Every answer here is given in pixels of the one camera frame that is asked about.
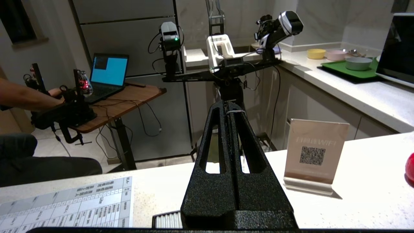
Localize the grey device green light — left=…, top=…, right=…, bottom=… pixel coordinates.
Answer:
left=158, top=22, right=182, bottom=78

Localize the silver microwave oven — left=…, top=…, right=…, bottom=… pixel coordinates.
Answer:
left=375, top=13, right=414, bottom=88

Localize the black teleoperation rig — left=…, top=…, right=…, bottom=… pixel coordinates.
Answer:
left=23, top=63, right=98, bottom=145

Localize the white printed sheet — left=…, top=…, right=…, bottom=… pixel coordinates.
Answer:
left=0, top=176, right=134, bottom=229

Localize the pink bowl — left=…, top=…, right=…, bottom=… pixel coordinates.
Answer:
left=325, top=50, right=348, bottom=61

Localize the beige QR code sign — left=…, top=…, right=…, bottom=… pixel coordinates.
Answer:
left=283, top=119, right=350, bottom=196

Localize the brown wooden desk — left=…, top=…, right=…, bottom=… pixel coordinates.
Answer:
left=71, top=83, right=167, bottom=172

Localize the man in black shirt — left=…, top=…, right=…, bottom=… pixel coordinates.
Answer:
left=0, top=78, right=103, bottom=188

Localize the grey green bowl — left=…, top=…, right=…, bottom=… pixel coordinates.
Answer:
left=345, top=57, right=373, bottom=71

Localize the yellow bowl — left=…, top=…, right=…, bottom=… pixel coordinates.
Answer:
left=307, top=49, right=326, bottom=60

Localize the white kitchen cabinet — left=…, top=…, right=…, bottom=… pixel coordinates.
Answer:
left=252, top=63, right=400, bottom=152

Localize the dark window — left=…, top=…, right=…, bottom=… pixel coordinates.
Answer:
left=0, top=0, right=49, bottom=49

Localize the purple plate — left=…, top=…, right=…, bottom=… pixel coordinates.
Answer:
left=252, top=44, right=282, bottom=55

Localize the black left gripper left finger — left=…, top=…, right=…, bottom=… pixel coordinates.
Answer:
left=180, top=100, right=236, bottom=227

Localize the red tomato toy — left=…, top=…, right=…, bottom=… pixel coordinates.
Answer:
left=405, top=153, right=414, bottom=185

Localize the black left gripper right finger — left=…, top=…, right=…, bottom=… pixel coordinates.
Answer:
left=226, top=101, right=294, bottom=213

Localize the open black laptop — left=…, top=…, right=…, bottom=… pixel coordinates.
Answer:
left=85, top=53, right=130, bottom=105

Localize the green mat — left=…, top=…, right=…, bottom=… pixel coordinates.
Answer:
left=321, top=58, right=380, bottom=79

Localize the grey refrigerator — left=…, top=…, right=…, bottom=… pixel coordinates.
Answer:
left=70, top=0, right=196, bottom=162

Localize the black white camera device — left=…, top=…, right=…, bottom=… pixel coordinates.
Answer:
left=255, top=11, right=304, bottom=61

